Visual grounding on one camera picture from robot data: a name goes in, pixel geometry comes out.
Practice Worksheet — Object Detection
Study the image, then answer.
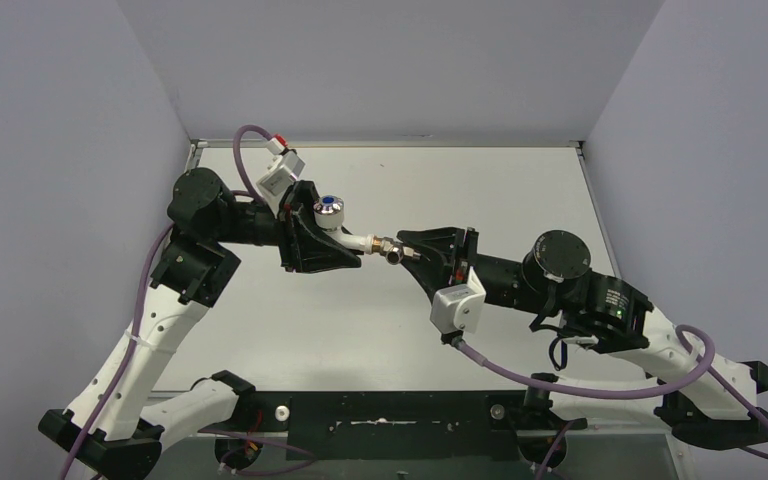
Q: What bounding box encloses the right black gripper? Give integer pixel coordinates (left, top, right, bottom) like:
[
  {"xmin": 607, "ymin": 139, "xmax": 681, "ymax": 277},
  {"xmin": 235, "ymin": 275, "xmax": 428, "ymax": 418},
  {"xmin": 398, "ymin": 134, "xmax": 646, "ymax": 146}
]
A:
[{"xmin": 394, "ymin": 227, "xmax": 564, "ymax": 316}]

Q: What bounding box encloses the metal tee pipe fitting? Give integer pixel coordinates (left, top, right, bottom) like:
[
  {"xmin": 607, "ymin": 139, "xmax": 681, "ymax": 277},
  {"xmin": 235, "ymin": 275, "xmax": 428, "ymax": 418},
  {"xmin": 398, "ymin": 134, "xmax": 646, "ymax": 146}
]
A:
[{"xmin": 379, "ymin": 237, "xmax": 421, "ymax": 265}]

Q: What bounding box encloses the white faucet with chrome knob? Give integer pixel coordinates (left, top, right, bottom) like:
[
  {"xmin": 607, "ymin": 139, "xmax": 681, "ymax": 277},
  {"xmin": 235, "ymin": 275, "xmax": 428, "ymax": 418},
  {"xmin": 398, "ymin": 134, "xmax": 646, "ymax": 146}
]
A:
[{"xmin": 313, "ymin": 195, "xmax": 382, "ymax": 255}]

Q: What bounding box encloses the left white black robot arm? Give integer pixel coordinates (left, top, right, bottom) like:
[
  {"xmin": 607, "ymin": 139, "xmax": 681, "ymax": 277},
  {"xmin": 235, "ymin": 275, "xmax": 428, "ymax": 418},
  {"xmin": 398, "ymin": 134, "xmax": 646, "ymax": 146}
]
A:
[{"xmin": 39, "ymin": 167, "xmax": 380, "ymax": 479}]

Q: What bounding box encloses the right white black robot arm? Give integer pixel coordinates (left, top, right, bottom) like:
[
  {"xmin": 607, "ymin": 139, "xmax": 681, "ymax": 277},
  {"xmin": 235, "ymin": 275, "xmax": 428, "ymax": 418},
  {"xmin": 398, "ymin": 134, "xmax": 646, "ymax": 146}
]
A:
[{"xmin": 397, "ymin": 227, "xmax": 768, "ymax": 451}]

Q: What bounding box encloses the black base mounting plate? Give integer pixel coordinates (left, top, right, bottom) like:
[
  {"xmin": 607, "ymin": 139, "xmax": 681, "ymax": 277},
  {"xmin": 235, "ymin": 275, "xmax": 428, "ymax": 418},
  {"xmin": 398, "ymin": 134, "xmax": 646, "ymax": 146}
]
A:
[{"xmin": 189, "ymin": 389, "xmax": 587, "ymax": 464}]

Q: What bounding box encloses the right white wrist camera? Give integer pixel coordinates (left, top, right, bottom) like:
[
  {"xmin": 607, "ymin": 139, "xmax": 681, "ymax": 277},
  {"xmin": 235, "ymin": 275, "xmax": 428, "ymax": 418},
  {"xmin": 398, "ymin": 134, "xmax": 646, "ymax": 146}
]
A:
[{"xmin": 430, "ymin": 269, "xmax": 487, "ymax": 335}]

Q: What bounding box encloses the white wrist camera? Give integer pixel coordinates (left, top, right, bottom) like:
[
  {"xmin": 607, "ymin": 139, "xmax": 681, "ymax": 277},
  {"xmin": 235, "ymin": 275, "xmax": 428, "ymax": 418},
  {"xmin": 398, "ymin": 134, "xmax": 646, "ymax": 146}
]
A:
[
  {"xmin": 256, "ymin": 136, "xmax": 305, "ymax": 204},
  {"xmin": 430, "ymin": 269, "xmax": 487, "ymax": 335}
]

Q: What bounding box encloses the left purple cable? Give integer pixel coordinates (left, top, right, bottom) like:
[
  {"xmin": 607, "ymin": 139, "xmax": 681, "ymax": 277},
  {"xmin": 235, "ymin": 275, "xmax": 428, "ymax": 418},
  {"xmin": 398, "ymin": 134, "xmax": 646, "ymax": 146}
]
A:
[{"xmin": 59, "ymin": 124, "xmax": 319, "ymax": 480}]

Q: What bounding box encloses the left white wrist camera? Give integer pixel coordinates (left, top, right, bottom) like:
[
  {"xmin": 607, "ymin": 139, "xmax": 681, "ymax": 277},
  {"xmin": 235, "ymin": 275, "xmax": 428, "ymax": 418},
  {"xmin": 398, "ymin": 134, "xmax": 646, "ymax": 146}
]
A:
[{"xmin": 256, "ymin": 136, "xmax": 305, "ymax": 204}]

